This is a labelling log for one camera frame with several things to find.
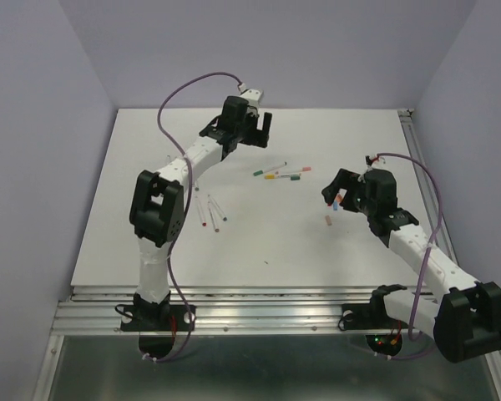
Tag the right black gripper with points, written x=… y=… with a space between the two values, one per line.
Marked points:
x=346 y=180

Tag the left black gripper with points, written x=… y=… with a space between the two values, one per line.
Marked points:
x=257 y=139

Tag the yellow capped marker pen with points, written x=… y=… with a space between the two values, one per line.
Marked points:
x=273 y=177

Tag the pink capped marker pen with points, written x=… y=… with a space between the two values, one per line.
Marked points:
x=293 y=171

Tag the blue capped marker pen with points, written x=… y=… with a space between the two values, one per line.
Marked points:
x=217 y=208

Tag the peach capped marker pen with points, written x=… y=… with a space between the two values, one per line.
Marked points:
x=213 y=215

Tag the red capped marker pen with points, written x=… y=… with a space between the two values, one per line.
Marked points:
x=200 y=211

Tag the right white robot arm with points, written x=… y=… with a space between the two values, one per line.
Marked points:
x=464 y=318

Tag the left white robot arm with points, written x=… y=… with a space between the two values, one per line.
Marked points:
x=157 y=212

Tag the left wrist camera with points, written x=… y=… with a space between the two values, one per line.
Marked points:
x=253 y=97

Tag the aluminium right side rail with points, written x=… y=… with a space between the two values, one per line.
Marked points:
x=428 y=193

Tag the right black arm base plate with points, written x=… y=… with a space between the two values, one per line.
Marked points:
x=363 y=317

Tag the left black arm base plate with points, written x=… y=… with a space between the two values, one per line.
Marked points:
x=171 y=318

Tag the aluminium front rail frame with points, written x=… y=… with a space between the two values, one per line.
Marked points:
x=250 y=343

